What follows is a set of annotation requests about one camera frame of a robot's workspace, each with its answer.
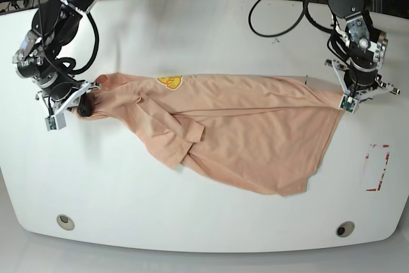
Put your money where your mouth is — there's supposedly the table cable grommet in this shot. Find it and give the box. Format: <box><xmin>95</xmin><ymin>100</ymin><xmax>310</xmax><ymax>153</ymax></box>
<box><xmin>56</xmin><ymin>214</ymin><xmax>75</xmax><ymax>231</ymax></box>
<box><xmin>336</xmin><ymin>221</ymin><xmax>355</xmax><ymax>238</ymax></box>

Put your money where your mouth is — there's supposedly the red tape rectangle marking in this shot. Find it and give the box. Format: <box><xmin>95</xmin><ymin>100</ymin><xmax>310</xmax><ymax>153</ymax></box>
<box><xmin>362</xmin><ymin>144</ymin><xmax>391</xmax><ymax>192</ymax></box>

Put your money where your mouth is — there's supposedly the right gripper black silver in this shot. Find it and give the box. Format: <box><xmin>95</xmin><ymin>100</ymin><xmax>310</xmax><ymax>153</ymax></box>
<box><xmin>15</xmin><ymin>58</ymin><xmax>94</xmax><ymax>116</ymax></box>

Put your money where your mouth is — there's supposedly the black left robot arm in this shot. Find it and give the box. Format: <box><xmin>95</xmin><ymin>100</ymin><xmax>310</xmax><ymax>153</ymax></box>
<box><xmin>326</xmin><ymin>0</ymin><xmax>388</xmax><ymax>95</ymax></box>

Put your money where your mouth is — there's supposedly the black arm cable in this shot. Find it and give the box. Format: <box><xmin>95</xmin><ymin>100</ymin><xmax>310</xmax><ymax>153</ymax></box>
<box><xmin>248</xmin><ymin>0</ymin><xmax>333</xmax><ymax>38</ymax></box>
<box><xmin>57</xmin><ymin>10</ymin><xmax>100</xmax><ymax>75</ymax></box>

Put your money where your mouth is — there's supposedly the left table cable grommet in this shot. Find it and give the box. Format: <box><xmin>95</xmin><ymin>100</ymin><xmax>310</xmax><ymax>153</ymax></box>
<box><xmin>56</xmin><ymin>214</ymin><xmax>75</xmax><ymax>231</ymax></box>

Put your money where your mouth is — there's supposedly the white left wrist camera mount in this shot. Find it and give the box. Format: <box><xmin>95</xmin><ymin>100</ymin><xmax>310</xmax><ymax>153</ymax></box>
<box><xmin>324</xmin><ymin>58</ymin><xmax>403</xmax><ymax>116</ymax></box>

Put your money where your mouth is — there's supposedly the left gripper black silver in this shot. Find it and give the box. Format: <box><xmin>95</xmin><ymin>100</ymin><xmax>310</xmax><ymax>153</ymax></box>
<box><xmin>344</xmin><ymin>57</ymin><xmax>379</xmax><ymax>94</ymax></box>

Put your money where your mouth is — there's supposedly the right table cable grommet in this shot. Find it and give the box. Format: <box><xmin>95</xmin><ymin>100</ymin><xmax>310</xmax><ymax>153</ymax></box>
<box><xmin>336</xmin><ymin>221</ymin><xmax>355</xmax><ymax>238</ymax></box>

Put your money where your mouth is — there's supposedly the peach orange T-shirt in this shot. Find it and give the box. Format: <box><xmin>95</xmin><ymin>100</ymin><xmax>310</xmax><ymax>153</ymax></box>
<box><xmin>87</xmin><ymin>73</ymin><xmax>343</xmax><ymax>196</ymax></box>

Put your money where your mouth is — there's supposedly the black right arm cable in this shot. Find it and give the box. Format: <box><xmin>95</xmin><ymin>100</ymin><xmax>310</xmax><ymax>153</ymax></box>
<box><xmin>57</xmin><ymin>10</ymin><xmax>100</xmax><ymax>75</ymax></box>

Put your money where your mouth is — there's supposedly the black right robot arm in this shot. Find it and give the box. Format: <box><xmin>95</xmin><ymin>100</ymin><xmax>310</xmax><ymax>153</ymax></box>
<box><xmin>13</xmin><ymin>0</ymin><xmax>100</xmax><ymax>118</ymax></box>

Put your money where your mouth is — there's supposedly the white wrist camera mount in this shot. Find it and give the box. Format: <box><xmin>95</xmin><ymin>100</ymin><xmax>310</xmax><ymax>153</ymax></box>
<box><xmin>324</xmin><ymin>58</ymin><xmax>403</xmax><ymax>116</ymax></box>
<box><xmin>35</xmin><ymin>81</ymin><xmax>101</xmax><ymax>131</ymax></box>

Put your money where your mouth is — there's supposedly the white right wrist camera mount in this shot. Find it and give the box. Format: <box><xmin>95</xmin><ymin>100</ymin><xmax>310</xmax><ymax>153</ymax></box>
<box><xmin>35</xmin><ymin>81</ymin><xmax>101</xmax><ymax>131</ymax></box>

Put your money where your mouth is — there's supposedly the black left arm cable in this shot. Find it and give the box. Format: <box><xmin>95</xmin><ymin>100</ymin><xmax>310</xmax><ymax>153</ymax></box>
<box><xmin>248</xmin><ymin>0</ymin><xmax>333</xmax><ymax>38</ymax></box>

